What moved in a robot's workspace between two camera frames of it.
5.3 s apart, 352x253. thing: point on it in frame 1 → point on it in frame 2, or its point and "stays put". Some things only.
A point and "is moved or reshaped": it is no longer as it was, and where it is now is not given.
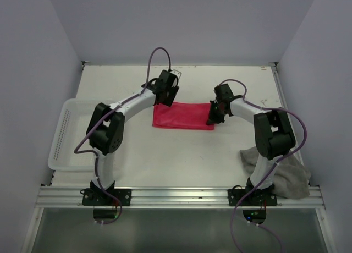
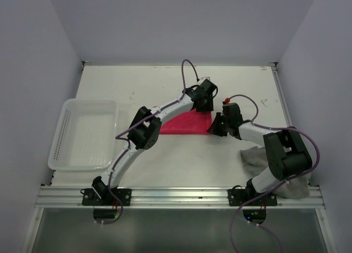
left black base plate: (98, 197) stays put
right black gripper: (212, 119) → (213, 129)
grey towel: (292, 177) stays put
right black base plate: (258, 197) stays put
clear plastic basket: (73, 121) stays put
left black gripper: (169, 100) → (209, 107)
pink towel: (180, 115) is moved or reshaped
